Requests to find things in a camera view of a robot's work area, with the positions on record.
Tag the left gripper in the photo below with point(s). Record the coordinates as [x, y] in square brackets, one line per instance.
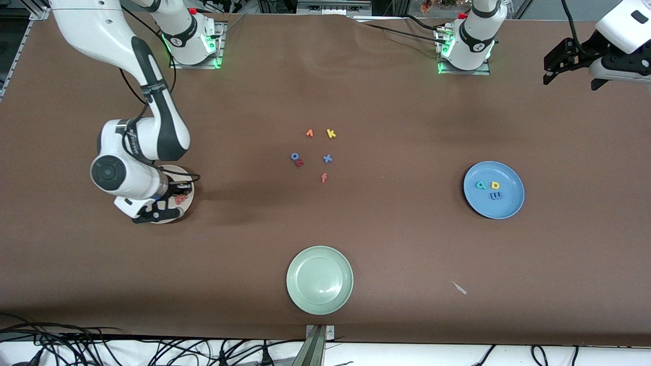
[580, 57]

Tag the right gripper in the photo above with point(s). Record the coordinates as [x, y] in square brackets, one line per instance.
[173, 191]

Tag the blue foam letter m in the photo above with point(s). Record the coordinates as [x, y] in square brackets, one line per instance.
[496, 195]

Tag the teal foam letter b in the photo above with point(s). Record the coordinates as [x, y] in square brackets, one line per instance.
[480, 185]

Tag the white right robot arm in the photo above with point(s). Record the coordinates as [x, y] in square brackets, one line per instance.
[101, 35]

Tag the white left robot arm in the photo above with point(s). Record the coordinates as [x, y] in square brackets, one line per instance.
[475, 35]

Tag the beige plate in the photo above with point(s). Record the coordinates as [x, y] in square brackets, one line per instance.
[188, 208]

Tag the blue plate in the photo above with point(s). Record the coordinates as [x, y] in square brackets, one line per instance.
[501, 173]

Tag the black power plug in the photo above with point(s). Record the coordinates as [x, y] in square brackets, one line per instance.
[264, 357]
[222, 359]

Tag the orange dried flowers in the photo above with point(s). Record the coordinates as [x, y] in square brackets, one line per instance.
[426, 6]

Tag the pale green plate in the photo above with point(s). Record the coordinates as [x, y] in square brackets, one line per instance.
[320, 280]

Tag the small white paper scrap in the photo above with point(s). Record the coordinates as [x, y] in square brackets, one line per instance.
[459, 287]

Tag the grey metal box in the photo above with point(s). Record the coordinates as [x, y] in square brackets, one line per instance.
[333, 7]

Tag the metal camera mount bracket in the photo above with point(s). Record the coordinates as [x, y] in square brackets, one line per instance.
[316, 345]

